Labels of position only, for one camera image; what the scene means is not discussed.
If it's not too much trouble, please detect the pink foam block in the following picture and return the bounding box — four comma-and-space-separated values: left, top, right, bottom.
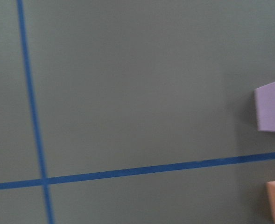
254, 82, 275, 132

